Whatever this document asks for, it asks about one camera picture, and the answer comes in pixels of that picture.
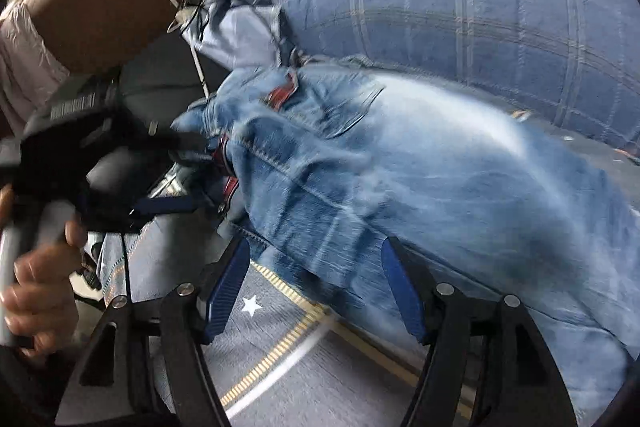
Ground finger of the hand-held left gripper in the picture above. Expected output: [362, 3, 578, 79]
[147, 122, 213, 162]
[127, 192, 208, 220]

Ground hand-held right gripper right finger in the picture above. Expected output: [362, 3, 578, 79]
[380, 234, 585, 427]

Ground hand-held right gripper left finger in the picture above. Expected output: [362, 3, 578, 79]
[52, 237, 251, 427]

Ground light blue denim pants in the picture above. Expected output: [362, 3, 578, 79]
[95, 57, 640, 427]

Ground person's left hand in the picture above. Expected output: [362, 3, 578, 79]
[0, 184, 90, 360]

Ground dark grey cloth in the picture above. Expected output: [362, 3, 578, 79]
[117, 34, 236, 108]

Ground grey star print bed sheet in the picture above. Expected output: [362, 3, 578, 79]
[150, 257, 476, 427]

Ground pink cloth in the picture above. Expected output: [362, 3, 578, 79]
[0, 4, 71, 132]

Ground blue plaid blanket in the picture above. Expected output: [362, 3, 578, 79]
[245, 0, 640, 152]

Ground white cord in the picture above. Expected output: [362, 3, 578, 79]
[150, 0, 213, 100]

